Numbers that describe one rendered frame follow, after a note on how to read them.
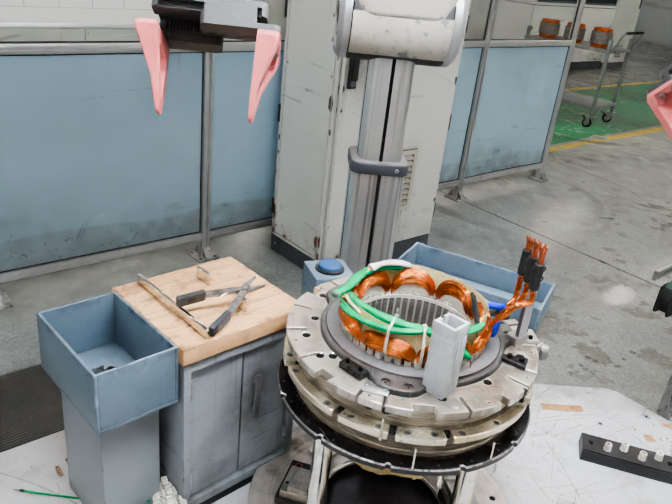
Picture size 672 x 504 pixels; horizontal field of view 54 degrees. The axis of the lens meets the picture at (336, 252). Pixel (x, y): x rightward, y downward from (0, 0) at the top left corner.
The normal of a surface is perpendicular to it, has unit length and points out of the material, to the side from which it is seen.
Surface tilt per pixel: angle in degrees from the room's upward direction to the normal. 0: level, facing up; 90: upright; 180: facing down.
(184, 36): 59
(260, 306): 0
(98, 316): 90
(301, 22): 90
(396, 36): 107
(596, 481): 0
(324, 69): 90
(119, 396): 90
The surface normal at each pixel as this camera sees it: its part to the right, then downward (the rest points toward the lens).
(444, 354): -0.70, 0.24
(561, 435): 0.11, -0.90
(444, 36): 0.02, 0.63
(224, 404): 0.68, 0.37
